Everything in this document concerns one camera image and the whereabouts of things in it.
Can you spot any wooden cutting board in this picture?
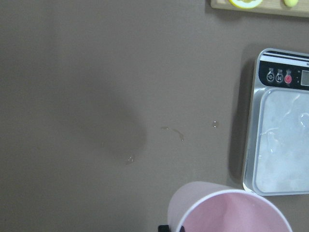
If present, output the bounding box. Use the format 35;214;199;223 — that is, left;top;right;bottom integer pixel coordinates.
211;0;309;18

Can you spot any silver kitchen scale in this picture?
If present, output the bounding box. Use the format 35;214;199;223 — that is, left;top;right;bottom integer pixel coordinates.
242;48;309;196

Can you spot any pink plastic cup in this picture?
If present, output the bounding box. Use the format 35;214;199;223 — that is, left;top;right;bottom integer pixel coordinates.
168;181;292;232

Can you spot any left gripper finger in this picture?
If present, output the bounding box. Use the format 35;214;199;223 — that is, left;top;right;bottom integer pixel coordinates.
158;225;185;232

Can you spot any lemon slice front left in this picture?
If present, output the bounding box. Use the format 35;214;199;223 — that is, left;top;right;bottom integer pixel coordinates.
229;0;263;10

